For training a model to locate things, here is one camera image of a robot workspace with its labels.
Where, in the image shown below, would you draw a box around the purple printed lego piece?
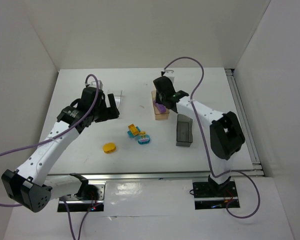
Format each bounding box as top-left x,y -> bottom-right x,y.
153,100 -> 167,114

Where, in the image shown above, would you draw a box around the yellow rounded lego brick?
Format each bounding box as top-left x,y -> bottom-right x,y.
102,142 -> 116,154

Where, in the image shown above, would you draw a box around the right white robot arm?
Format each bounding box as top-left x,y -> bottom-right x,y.
153,76 -> 246,186

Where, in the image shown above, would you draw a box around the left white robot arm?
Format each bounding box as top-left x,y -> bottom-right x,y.
1,87 -> 120,213

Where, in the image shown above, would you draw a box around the clear plastic container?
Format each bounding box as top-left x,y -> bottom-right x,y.
107,88 -> 123,109

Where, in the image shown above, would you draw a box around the orange transparent container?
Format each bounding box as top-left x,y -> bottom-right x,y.
151,90 -> 170,121

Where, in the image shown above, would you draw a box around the yellow arched lego brick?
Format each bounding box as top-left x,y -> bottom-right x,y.
128,124 -> 139,136

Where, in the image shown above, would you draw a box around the teal lego brick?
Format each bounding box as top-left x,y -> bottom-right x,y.
127,126 -> 141,138

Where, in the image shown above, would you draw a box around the smoky grey container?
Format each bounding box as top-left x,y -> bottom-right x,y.
176,114 -> 193,147

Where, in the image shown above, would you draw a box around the yellow smiley face lego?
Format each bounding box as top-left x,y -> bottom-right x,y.
139,131 -> 147,139

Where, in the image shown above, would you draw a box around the teal frog oval lego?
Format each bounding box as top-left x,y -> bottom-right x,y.
137,135 -> 151,145

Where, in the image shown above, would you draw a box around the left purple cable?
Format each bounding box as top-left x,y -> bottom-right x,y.
0,73 -> 103,240

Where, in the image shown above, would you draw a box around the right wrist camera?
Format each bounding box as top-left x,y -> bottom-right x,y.
161,69 -> 175,83

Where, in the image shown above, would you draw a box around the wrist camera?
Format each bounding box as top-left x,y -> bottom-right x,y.
161,69 -> 175,83
85,80 -> 103,90

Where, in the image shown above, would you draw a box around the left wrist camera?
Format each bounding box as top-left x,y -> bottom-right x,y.
85,80 -> 103,90

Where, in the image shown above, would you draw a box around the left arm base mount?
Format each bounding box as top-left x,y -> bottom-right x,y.
64,181 -> 106,213

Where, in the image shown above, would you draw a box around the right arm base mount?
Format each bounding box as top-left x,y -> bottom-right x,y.
189,181 -> 240,210

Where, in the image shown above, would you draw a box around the aluminium rail right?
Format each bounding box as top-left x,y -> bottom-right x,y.
224,68 -> 265,177

